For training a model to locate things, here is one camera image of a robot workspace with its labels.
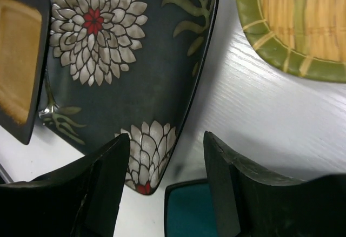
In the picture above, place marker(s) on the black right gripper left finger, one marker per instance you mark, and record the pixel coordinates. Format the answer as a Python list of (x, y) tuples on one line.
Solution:
[(79, 199)]

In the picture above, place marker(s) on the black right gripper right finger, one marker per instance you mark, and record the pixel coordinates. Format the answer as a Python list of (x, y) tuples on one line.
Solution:
[(251, 200)]

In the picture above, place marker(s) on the dark teal square plate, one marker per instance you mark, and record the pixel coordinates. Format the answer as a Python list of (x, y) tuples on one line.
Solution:
[(188, 210)]

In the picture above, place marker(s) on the black floral square plate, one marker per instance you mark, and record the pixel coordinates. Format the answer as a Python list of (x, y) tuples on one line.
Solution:
[(125, 67)]

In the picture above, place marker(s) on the green yellow woven-pattern plate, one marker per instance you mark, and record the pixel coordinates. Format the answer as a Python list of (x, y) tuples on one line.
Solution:
[(304, 38)]

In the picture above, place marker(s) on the black plate with yellow centre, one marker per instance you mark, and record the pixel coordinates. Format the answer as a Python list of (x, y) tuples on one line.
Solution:
[(24, 30)]

